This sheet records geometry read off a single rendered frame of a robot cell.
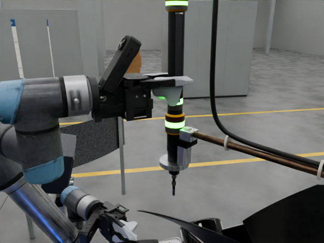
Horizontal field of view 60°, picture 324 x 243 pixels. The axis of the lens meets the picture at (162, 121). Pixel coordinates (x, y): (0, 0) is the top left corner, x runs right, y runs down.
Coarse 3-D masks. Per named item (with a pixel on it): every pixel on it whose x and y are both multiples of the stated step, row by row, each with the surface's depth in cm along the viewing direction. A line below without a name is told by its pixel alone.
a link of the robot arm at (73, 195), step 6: (72, 186) 101; (66, 192) 98; (72, 192) 98; (78, 192) 97; (84, 192) 98; (60, 198) 100; (66, 198) 97; (72, 198) 96; (78, 198) 95; (66, 204) 97; (72, 204) 95; (72, 210) 96; (72, 216) 97; (78, 216) 97
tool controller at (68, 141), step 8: (64, 136) 138; (72, 136) 141; (64, 144) 130; (72, 144) 132; (64, 152) 122; (72, 152) 124; (64, 160) 120; (72, 160) 121; (64, 168) 121; (64, 176) 122; (72, 176) 132; (48, 184) 122; (56, 184) 123; (64, 184) 123; (72, 184) 128; (48, 192) 123; (56, 192) 124
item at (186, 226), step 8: (160, 216) 53; (168, 216) 49; (184, 224) 50; (192, 224) 48; (192, 232) 61; (200, 232) 52; (208, 232) 48; (216, 232) 47; (208, 240) 56; (216, 240) 51; (224, 240) 48; (232, 240) 46
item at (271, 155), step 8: (200, 136) 58; (208, 136) 57; (216, 144) 56; (232, 144) 54; (240, 144) 53; (248, 152) 52; (256, 152) 51; (264, 152) 50; (272, 160) 49; (280, 160) 48; (288, 160) 47; (296, 168) 46; (304, 168) 45; (312, 168) 45
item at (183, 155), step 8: (192, 128) 61; (184, 136) 60; (192, 136) 60; (176, 144) 62; (184, 144) 60; (192, 144) 61; (184, 152) 62; (160, 160) 66; (184, 160) 62; (168, 168) 63; (176, 168) 63; (184, 168) 64
